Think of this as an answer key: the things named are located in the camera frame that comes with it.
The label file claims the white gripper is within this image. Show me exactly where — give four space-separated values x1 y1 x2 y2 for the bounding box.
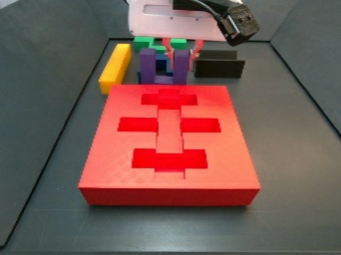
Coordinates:
127 0 224 71

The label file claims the purple U-shaped block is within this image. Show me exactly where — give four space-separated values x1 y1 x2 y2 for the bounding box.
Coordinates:
138 48 190 85

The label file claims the red puzzle board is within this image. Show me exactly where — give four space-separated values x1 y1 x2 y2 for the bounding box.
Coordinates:
79 85 261 206

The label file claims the blue U-shaped block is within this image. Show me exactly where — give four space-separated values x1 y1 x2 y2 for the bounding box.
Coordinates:
156 53 172 77

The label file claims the green S-shaped block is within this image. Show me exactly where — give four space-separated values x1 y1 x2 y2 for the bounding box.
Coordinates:
134 37 187 53

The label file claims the yellow bar block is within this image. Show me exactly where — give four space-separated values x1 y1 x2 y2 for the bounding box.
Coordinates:
99 44 132 95

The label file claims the black angled bracket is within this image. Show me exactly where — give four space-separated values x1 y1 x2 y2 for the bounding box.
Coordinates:
194 50 245 79

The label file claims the black camera cable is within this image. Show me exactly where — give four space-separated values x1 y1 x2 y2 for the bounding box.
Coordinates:
187 0 230 21

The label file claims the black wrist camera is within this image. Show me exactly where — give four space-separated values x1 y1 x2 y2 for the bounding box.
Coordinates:
171 0 259 46

